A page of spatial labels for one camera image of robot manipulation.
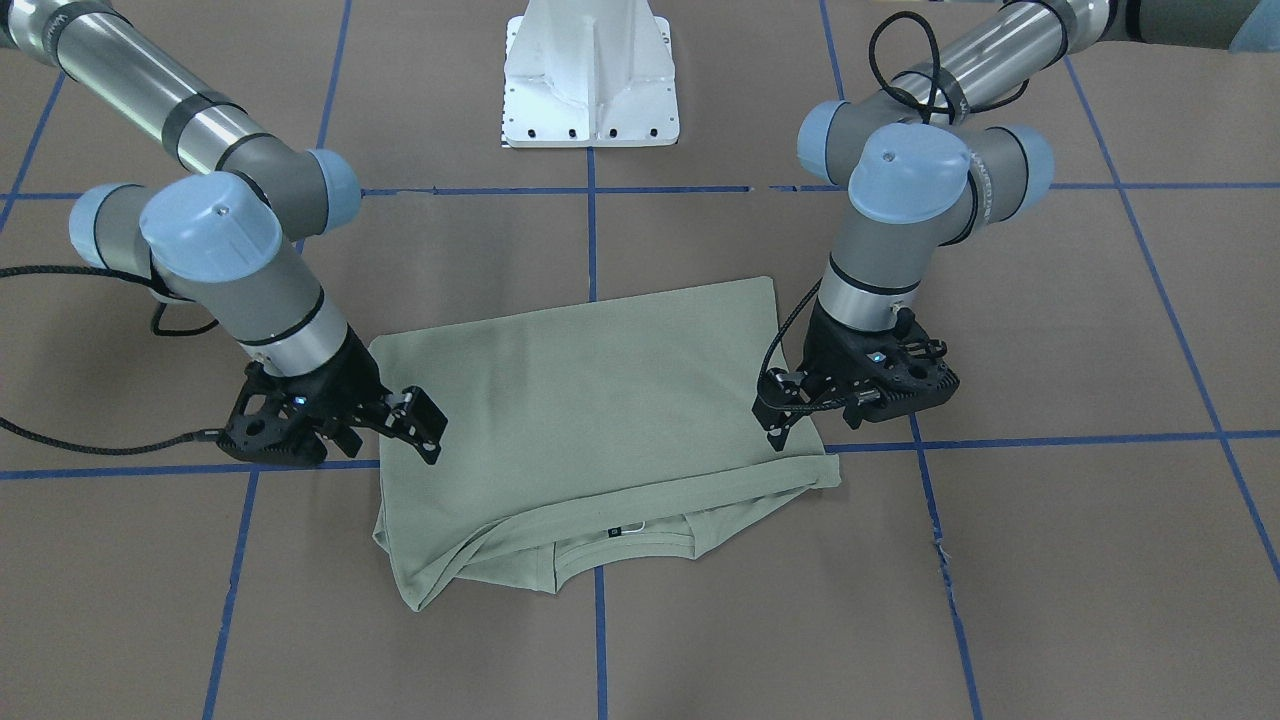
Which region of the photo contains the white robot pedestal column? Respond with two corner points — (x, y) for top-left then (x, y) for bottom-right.
(500, 1), (681, 149)

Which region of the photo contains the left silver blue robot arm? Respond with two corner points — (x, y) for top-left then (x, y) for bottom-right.
(753, 1), (1277, 451)

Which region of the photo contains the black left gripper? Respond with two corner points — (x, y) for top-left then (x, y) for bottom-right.
(751, 305), (906, 452)

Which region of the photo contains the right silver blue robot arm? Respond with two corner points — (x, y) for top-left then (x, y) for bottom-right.
(3, 1), (447, 468)

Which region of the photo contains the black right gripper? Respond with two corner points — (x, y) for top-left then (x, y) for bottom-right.
(251, 327), (448, 465)

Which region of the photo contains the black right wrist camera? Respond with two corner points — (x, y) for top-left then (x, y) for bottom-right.
(215, 363), (328, 468)

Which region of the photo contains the olive green long-sleeve shirt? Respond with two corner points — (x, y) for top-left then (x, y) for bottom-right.
(370, 277), (841, 611)

